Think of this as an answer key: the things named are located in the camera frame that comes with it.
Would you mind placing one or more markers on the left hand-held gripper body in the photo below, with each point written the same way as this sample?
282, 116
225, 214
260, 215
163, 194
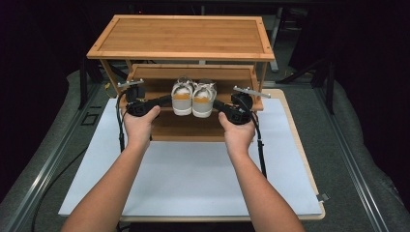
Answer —
138, 104

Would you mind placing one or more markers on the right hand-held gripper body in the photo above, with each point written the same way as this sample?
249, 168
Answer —
240, 112

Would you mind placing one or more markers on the white and grey sneaker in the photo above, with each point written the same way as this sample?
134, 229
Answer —
203, 103
182, 100

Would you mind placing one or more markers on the three-tier wooden shoe rack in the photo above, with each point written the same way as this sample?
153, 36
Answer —
183, 37

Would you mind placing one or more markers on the person's right hand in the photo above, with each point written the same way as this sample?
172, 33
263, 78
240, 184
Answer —
238, 135

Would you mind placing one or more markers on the person's left hand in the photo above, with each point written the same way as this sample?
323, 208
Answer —
138, 129

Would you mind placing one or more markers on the small yellow object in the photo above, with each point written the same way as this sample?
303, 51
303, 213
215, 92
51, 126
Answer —
107, 86

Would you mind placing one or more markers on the black metal stand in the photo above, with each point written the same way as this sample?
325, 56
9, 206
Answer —
328, 87
83, 83

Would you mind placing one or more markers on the grey metal stand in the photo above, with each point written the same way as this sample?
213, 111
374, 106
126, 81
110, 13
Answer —
275, 42

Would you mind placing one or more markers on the white table mat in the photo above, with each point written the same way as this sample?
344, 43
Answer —
193, 180

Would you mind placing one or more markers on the small metal clip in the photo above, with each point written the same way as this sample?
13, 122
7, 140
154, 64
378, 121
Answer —
323, 197

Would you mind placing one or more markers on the metal floor rail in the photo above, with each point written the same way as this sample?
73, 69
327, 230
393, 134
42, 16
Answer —
351, 161
48, 164

